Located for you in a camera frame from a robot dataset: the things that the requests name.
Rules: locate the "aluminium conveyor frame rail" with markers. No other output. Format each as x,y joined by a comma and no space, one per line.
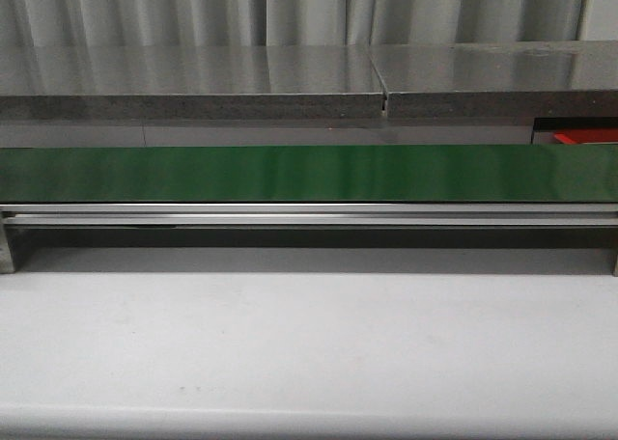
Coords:
344,215

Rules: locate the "red plastic tray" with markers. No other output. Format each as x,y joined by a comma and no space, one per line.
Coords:
587,136

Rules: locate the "grey stone counter slab left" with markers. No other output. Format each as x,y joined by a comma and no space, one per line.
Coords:
165,83

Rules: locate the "grey stone counter slab right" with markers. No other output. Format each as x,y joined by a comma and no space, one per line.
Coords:
517,80

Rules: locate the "conveyor support leg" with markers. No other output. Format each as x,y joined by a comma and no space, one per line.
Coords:
614,241
15,245

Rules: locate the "right conveyor support leg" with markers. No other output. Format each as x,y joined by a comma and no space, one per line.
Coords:
614,241

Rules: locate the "green conveyor belt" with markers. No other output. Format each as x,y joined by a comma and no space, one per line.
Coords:
307,174

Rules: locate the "grey pleated curtain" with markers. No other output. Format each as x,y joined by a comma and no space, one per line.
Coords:
42,23

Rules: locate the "left conveyor support leg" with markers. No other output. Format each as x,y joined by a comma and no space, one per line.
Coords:
15,245

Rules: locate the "grey stone counter slab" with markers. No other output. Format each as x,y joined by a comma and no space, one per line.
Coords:
517,80
165,83

